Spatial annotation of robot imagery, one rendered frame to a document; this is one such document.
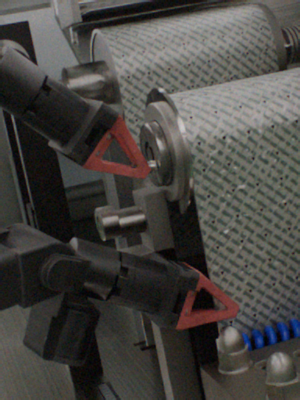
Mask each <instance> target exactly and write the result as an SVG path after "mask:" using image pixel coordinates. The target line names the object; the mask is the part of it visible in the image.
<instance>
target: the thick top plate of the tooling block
mask: <svg viewBox="0 0 300 400"><path fill-rule="evenodd" d="M275 352H284V353H286V354H288V355H289V356H290V357H292V360H293V361H294V363H295V368H296V373H299V377H300V337H295V338H292V339H289V340H286V341H282V342H277V343H275V344H272V345H267V346H264V347H261V348H259V349H256V350H253V351H250V352H249V356H250V360H252V363H254V366H253V367H252V368H251V369H250V370H249V371H247V372H244V373H239V374H238V375H230V374H223V373H221V372H220V371H219V365H220V361H219V360H218V361H215V362H212V363H210V364H207V365H204V366H200V371H201V377H202V380H203V384H204V390H205V397H206V400H266V396H267V394H268V393H267V388H266V378H267V370H266V365H267V362H268V359H269V357H270V356H271V355H272V354H273V353H275Z"/></svg>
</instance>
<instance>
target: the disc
mask: <svg viewBox="0 0 300 400"><path fill-rule="evenodd" d="M156 102H158V103H160V104H161V105H162V106H163V107H165V108H166V111H167V112H168V113H169V115H170V118H171V120H172V121H173V125H174V127H175V130H176V132H177V137H178V138H179V141H180V146H181V151H182V156H183V160H184V193H183V195H182V197H181V199H180V200H176V201H172V202H171V201H169V200H168V199H167V202H168V203H169V206H170V207H171V208H172V209H173V210H174V211H175V212H176V213H180V214H183V213H186V212H187V211H188V210H189V209H190V207H191V205H192V202H193V198H194V192H195V176H194V167H193V160H192V155H191V152H190V147H189V144H188V138H187V134H186V131H185V129H184V125H183V121H182V119H181V116H180V114H179V111H178V109H177V107H176V106H175V104H174V103H173V100H172V99H171V97H170V95H169V94H168V93H167V92H166V91H165V90H163V89H162V88H159V87H156V88H153V89H152V90H151V91H150V92H149V93H148V97H147V99H146V103H145V110H146V108H147V106H148V105H149V104H152V103H156Z"/></svg>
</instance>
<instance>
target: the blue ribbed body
mask: <svg viewBox="0 0 300 400"><path fill-rule="evenodd" d="M241 334H243V336H244V340H245V344H246V345H247V346H248V351H249V352H250V351H253V350H256V349H259V348H261V347H264V346H267V345H272V344H275V343H277V342H282V341H286V340H289V339H292V338H297V337H300V323H299V321H298V319H296V318H293V319H290V320H289V329H288V327H287V325H286V324H285V323H284V322H282V321H281V322H278V324H277V333H276V332H275V330H274V329H273V327H271V326H266V327H265V328H264V335H265V337H263V335H262V333H261V332H260V330H257V329H255V330H253V331H252V332H251V336H252V341H250V340H249V338H248V335H247V334H246V333H241Z"/></svg>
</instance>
